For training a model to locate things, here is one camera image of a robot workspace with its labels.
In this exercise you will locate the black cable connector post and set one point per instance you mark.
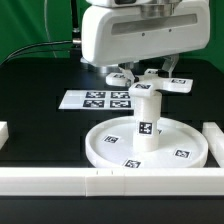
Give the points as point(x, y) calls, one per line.
point(76, 33)

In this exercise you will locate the white round table top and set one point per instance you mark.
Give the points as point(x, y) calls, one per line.
point(110, 144)

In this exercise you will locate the white cross-shaped table base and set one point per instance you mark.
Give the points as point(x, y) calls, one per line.
point(145, 85)

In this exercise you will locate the white barrier block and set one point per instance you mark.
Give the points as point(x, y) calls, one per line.
point(4, 135)
point(215, 138)

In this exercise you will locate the white front barrier rail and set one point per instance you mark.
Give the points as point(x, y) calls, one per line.
point(111, 182)

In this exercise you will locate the white right barrier block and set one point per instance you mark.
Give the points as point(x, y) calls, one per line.
point(215, 138)

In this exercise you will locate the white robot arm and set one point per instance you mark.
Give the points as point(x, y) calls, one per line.
point(124, 31)

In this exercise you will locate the white left barrier block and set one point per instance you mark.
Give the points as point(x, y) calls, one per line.
point(4, 135)

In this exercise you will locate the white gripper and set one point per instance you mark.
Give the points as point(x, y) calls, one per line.
point(114, 33)

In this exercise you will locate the white marker tag plate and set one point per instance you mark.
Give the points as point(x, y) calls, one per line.
point(96, 100)

